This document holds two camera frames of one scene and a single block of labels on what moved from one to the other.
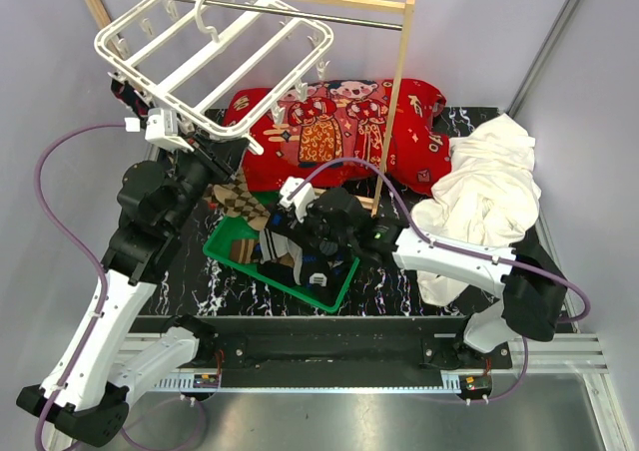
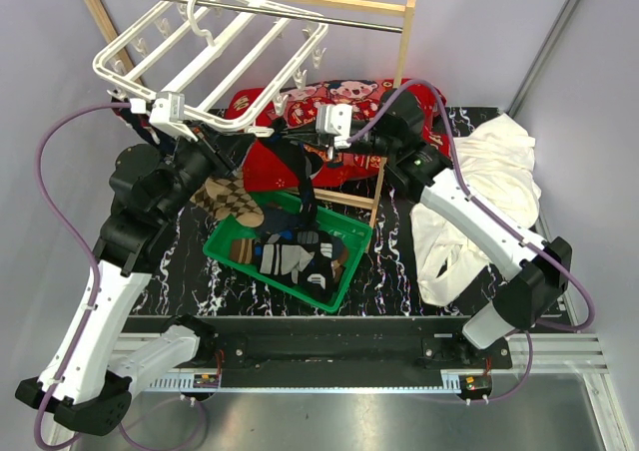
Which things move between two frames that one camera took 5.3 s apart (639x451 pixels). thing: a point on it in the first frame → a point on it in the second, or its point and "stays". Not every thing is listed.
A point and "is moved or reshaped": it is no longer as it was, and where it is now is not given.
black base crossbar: [383, 342] stays
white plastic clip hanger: [218, 53] is moved or reshaped
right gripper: [304, 226] → [310, 136]
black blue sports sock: [319, 268] → [302, 217]
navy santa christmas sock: [129, 96] is moved or reshaped
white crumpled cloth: [486, 197] stays
